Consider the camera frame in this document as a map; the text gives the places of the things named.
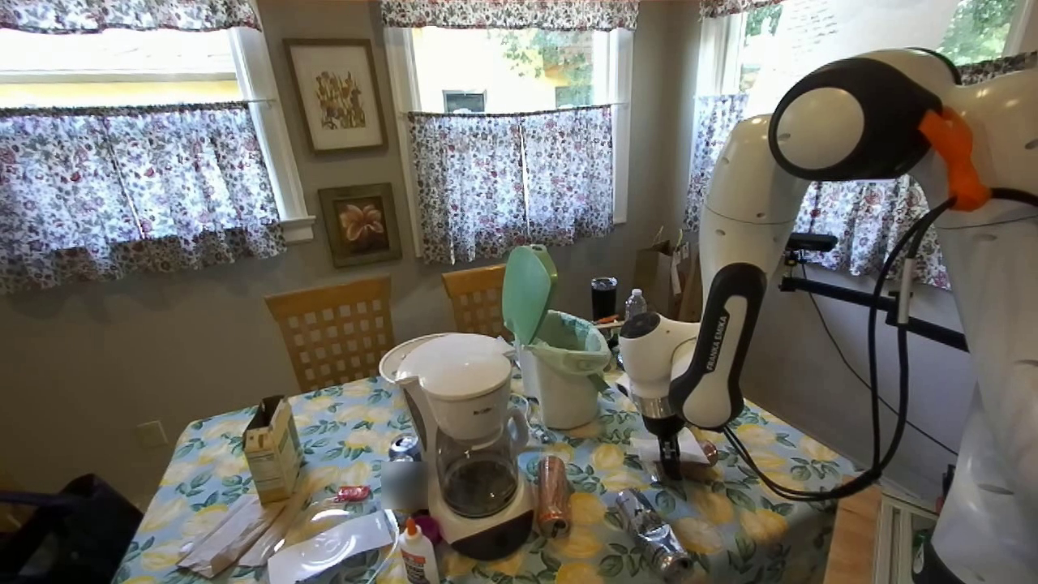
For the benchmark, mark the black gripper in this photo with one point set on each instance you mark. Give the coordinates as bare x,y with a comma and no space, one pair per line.
667,428

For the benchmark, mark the black cup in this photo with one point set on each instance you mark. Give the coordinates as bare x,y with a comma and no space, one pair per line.
604,296

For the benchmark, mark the white glue bottle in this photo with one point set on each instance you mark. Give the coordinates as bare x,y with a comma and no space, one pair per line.
419,556

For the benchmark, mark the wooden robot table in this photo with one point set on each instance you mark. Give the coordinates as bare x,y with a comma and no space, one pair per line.
855,539

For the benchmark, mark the white drip coffee maker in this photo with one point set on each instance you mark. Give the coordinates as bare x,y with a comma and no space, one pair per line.
466,399

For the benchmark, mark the small pink object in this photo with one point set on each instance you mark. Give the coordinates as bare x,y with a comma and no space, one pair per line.
354,496

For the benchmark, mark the light framed flower picture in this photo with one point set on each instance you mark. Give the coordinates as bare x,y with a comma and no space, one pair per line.
340,100

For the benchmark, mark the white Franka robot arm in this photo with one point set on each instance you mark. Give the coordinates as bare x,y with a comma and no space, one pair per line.
756,184

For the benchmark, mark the silver blue drink can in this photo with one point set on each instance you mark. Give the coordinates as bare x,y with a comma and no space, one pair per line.
405,446
405,488

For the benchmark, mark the crushed silver can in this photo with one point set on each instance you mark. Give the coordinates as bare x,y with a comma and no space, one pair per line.
644,525

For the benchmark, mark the lemon print tablecloth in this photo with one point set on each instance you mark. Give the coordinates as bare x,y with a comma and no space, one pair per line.
345,434

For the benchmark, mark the white bin green liner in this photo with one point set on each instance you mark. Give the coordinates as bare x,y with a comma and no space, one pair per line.
570,394

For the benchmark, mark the floral window valance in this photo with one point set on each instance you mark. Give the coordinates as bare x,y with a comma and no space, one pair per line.
506,14
130,14
735,8

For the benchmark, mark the dark framed flower picture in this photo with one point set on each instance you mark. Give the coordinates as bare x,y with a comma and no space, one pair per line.
360,224

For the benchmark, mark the white paper towel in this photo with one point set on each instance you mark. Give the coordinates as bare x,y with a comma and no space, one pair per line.
698,450

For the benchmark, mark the wall outlet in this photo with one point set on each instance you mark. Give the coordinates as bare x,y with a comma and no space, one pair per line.
150,436

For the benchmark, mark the floral cafe curtain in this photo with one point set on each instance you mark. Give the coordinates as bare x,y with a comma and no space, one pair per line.
855,231
506,181
130,184

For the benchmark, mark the black bag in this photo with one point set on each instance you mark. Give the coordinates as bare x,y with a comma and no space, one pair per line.
66,536

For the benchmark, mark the beige flat packet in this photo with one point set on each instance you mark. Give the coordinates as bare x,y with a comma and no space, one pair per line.
230,536

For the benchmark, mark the clear bottle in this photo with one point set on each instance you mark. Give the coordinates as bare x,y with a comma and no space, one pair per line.
638,308

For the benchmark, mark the tan carton box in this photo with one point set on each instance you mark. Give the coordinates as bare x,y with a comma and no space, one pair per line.
270,455

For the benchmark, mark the green bin lid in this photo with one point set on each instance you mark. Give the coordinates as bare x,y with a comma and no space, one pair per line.
530,292

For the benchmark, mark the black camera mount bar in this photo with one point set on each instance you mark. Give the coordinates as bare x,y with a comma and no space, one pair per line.
846,292

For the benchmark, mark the wooden lattice-back chair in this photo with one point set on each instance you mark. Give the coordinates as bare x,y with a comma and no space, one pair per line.
329,336
476,296

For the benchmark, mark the brown paper bag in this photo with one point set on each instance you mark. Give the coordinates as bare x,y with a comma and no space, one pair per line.
674,270

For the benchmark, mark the copper drink can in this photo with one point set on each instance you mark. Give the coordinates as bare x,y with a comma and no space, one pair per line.
554,499

